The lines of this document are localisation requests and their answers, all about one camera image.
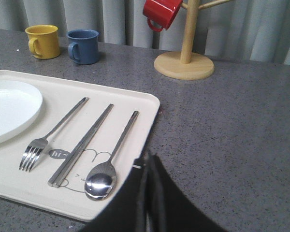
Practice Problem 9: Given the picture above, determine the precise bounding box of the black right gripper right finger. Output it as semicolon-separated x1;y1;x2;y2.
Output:
146;151;225;232

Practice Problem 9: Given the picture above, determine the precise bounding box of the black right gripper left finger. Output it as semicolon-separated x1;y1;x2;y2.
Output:
81;157;147;232

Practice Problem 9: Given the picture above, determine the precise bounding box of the silver metal spoon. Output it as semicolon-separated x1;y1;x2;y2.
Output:
84;111;139;201

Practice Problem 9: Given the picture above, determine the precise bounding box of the silver metal chopstick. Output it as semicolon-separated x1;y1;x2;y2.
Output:
48;125;99;188
48;103;114;188

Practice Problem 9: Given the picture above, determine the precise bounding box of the silver metal fork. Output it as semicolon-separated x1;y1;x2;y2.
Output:
18;97;89;172

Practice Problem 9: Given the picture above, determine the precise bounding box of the white round plate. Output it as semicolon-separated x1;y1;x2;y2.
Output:
0;81;43;143

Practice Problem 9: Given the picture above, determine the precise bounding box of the cream rectangular bunny tray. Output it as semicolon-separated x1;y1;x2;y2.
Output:
0;70;160;221

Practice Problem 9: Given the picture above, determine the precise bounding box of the wooden mug tree stand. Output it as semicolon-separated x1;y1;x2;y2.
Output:
154;0;229;80

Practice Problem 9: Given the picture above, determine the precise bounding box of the blue enamel mug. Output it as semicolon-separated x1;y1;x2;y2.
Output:
67;29;100;65

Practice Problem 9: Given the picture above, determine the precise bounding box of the yellow enamel mug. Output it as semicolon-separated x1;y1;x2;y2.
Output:
25;25;60;59

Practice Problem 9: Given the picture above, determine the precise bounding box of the red enamel mug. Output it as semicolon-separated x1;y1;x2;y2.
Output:
143;0;183;32

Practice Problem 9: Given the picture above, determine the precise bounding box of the grey pleated curtain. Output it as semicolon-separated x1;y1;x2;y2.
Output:
0;0;290;65

